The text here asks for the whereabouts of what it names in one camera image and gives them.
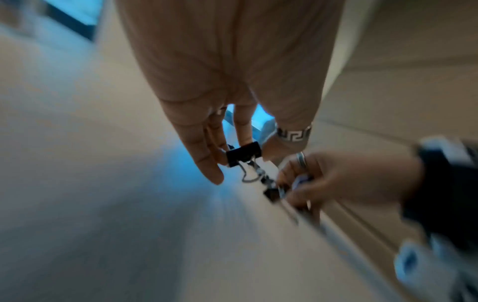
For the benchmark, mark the person's left hand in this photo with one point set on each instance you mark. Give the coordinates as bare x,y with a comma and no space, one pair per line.
224,44

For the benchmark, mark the person's right hand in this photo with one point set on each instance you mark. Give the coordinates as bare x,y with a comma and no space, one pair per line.
354,177

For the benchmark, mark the single black binder clip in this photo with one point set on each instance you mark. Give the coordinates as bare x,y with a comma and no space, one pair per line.
242,153
272,193

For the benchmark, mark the right marker wristband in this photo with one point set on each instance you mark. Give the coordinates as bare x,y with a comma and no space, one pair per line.
448,191

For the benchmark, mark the window with roller blind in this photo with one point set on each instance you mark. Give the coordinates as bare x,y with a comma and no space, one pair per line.
74,11

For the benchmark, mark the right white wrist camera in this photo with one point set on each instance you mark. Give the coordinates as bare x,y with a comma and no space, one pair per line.
422,265

